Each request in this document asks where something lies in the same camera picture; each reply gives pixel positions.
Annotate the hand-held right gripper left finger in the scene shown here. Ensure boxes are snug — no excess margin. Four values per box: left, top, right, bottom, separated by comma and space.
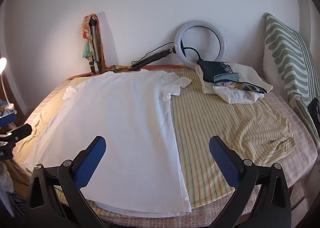
25, 136, 107, 228

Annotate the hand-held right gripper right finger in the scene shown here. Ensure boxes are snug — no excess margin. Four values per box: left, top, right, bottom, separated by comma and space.
207, 135, 292, 228

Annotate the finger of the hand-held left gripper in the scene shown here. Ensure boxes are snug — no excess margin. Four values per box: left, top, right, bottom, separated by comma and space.
0, 113, 17, 127
5, 123, 33, 144

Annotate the white t-shirt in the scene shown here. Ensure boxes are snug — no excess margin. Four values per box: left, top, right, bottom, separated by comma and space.
24, 69, 192, 218

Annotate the grey blue cloth pile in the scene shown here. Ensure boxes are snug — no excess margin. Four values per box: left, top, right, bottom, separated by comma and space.
0, 163, 25, 218

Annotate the yellow striped bed sheet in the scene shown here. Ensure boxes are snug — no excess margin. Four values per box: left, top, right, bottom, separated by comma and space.
12, 69, 296, 208

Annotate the white desk lamp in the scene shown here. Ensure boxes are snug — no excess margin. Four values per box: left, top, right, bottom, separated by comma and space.
0, 57, 15, 111

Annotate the white folded garment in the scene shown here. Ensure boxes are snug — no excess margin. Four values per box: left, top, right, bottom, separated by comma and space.
214, 86, 265, 105

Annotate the dark blue printed garment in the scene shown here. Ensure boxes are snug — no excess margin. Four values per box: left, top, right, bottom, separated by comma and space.
197, 60, 267, 94

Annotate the dark cloth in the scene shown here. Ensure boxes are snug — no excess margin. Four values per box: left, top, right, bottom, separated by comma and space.
307, 98, 320, 128

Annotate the colourful patterned scarf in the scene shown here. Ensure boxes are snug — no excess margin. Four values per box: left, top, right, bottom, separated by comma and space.
81, 13, 133, 72

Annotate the silver black tripod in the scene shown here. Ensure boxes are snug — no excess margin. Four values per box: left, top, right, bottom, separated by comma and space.
89, 17, 103, 74

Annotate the green white striped pillow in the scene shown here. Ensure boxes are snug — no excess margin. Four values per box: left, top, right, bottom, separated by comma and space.
262, 13, 320, 148

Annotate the white ring light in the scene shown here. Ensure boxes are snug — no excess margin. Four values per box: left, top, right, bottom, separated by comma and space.
174, 20, 226, 70

